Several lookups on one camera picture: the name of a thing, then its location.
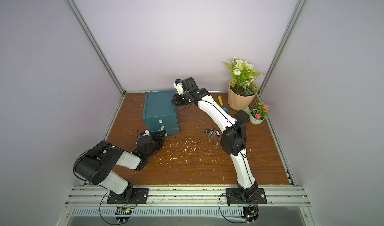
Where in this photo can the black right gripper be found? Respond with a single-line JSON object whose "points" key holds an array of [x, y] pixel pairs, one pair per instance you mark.
{"points": [[177, 99]]}

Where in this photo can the aluminium front rail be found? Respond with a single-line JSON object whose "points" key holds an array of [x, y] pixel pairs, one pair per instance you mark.
{"points": [[210, 195]]}

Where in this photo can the black gardening glove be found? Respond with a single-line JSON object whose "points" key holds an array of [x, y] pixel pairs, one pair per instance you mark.
{"points": [[242, 115]]}

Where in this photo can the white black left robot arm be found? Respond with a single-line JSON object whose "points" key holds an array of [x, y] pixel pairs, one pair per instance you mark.
{"points": [[96, 164]]}

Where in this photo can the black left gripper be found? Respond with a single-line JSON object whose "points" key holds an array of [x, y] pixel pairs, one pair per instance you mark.
{"points": [[158, 138]]}

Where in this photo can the teal drawer cabinet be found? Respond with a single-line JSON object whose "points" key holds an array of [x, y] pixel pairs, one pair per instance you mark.
{"points": [[160, 113]]}

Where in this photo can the right small circuit board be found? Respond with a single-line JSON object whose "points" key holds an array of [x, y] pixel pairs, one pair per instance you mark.
{"points": [[251, 213]]}

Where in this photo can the large peach pot plant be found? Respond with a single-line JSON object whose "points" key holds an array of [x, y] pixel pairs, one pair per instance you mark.
{"points": [[242, 87]]}

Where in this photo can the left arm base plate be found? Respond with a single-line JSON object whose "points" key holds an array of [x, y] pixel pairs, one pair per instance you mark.
{"points": [[129, 196]]}

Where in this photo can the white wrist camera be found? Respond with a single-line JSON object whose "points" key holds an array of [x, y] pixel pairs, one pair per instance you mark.
{"points": [[178, 85], [145, 133]]}

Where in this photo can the left small circuit board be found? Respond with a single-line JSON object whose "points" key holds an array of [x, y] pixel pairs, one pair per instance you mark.
{"points": [[123, 214]]}

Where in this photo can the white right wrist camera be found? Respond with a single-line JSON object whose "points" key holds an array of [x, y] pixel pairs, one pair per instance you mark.
{"points": [[178, 85]]}

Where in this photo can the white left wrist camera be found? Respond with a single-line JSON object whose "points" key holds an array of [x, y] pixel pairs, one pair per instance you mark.
{"points": [[145, 133]]}

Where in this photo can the small white pot pink flowers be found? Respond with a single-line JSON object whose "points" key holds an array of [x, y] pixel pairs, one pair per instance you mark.
{"points": [[259, 114]]}

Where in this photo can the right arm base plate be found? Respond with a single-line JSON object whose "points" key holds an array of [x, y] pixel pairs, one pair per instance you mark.
{"points": [[236, 196]]}

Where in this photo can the bunch of keys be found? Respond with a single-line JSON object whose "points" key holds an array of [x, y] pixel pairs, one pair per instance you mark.
{"points": [[212, 133]]}

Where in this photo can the small circuit board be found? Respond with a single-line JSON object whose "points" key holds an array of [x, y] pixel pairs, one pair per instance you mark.
{"points": [[251, 213], [123, 214]]}

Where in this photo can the yellow blue garden fork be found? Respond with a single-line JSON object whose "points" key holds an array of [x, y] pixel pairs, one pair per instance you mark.
{"points": [[222, 105]]}

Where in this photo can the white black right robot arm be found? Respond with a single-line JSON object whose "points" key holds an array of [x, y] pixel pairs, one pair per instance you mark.
{"points": [[234, 134]]}

